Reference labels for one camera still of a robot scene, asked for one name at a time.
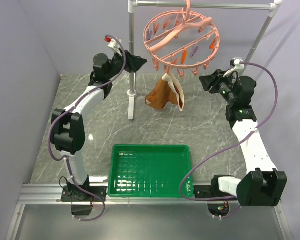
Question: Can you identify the orange underwear with cream waistband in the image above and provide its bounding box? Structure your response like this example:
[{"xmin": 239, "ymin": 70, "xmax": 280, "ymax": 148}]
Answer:
[{"xmin": 145, "ymin": 71, "xmax": 185, "ymax": 112}]

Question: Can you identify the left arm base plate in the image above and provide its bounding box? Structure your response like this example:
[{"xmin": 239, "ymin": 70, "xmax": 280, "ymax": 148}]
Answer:
[{"xmin": 60, "ymin": 184, "xmax": 107, "ymax": 217}]

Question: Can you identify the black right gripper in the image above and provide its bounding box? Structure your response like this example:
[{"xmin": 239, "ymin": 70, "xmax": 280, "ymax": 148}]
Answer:
[{"xmin": 198, "ymin": 69, "xmax": 237, "ymax": 105}]

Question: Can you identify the pink round clip hanger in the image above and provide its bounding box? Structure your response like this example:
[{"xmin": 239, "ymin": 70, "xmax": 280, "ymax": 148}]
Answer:
[{"xmin": 143, "ymin": 0, "xmax": 221, "ymax": 77}]

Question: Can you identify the orange clothes peg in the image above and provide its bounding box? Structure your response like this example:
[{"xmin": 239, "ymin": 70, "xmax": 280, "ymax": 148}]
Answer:
[{"xmin": 180, "ymin": 49, "xmax": 188, "ymax": 65}]

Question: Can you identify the metal clothes rack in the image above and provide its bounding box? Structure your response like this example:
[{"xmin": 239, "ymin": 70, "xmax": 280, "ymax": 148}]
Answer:
[{"xmin": 127, "ymin": 0, "xmax": 282, "ymax": 128}]

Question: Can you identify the green plastic tray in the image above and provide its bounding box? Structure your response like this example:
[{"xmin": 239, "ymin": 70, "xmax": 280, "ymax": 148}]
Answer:
[{"xmin": 107, "ymin": 144, "xmax": 194, "ymax": 198}]

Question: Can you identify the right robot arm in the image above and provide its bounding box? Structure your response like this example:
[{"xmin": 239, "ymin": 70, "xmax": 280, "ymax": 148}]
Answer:
[{"xmin": 199, "ymin": 69, "xmax": 288, "ymax": 207}]

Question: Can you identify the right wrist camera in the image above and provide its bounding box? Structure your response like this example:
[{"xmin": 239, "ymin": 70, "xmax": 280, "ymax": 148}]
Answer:
[{"xmin": 223, "ymin": 57, "xmax": 245, "ymax": 78}]

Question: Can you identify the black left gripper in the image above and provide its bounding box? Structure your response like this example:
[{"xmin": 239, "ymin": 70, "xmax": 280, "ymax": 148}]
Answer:
[{"xmin": 106, "ymin": 48, "xmax": 148, "ymax": 80}]

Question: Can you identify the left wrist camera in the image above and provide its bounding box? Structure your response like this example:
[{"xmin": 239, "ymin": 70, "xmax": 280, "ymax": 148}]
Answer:
[{"xmin": 104, "ymin": 36, "xmax": 122, "ymax": 56}]

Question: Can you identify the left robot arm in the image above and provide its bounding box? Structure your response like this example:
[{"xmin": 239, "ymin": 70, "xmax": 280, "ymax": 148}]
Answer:
[{"xmin": 48, "ymin": 50, "xmax": 147, "ymax": 201}]

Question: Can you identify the purple clothes peg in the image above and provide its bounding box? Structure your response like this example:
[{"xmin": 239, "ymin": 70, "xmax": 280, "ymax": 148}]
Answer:
[{"xmin": 189, "ymin": 45, "xmax": 199, "ymax": 58}]

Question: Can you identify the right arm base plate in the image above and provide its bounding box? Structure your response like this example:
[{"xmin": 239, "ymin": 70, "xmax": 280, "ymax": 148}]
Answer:
[{"xmin": 193, "ymin": 183, "xmax": 240, "ymax": 216}]

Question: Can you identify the aluminium frame rail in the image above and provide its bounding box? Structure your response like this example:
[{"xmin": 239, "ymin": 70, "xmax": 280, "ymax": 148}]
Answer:
[{"xmin": 4, "ymin": 182, "xmax": 296, "ymax": 240}]

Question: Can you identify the pink clothes peg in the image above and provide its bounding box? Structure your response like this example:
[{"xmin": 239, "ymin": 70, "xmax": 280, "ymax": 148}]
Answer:
[{"xmin": 164, "ymin": 65, "xmax": 171, "ymax": 75}]

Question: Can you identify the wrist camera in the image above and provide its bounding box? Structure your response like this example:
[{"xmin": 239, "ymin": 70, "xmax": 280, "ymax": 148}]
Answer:
[
  {"xmin": 104, "ymin": 36, "xmax": 122, "ymax": 56},
  {"xmin": 223, "ymin": 57, "xmax": 245, "ymax": 78}
]

